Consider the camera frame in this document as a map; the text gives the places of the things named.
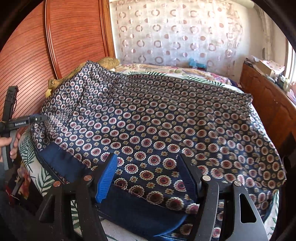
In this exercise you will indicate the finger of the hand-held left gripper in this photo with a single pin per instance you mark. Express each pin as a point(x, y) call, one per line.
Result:
point(39, 118)

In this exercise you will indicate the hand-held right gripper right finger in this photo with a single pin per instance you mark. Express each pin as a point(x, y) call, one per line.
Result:
point(192, 183)

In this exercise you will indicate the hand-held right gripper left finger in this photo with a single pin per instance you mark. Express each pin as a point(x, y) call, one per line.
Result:
point(106, 180)

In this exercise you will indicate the patterned navy pajama pants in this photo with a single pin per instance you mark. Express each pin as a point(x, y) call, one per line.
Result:
point(161, 115)

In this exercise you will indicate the person's left hand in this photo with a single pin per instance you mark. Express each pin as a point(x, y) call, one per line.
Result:
point(14, 148)

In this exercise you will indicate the floral bedsheet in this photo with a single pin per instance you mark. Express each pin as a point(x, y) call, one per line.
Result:
point(27, 150)

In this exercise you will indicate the dark red floral cloth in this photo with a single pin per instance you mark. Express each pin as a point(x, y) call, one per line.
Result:
point(19, 180)

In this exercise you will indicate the wooden slatted wardrobe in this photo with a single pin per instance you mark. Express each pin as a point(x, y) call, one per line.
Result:
point(69, 34)

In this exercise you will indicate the golden brown textured pillow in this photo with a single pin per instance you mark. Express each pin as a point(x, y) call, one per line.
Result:
point(108, 62)

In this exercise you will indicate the wooden side cabinet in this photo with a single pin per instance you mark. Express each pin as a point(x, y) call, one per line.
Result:
point(266, 99)

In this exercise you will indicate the blue toy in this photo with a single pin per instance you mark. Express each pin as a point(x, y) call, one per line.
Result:
point(196, 64)

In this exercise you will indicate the cardboard box with cloth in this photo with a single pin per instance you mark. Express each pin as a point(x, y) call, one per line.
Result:
point(276, 66)

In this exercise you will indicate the sheer curtain with circles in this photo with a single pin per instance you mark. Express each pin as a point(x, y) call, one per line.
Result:
point(175, 34)

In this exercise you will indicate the window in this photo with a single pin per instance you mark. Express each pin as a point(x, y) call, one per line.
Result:
point(291, 60)

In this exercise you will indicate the white window curtain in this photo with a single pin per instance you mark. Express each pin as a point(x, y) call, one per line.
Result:
point(263, 30)

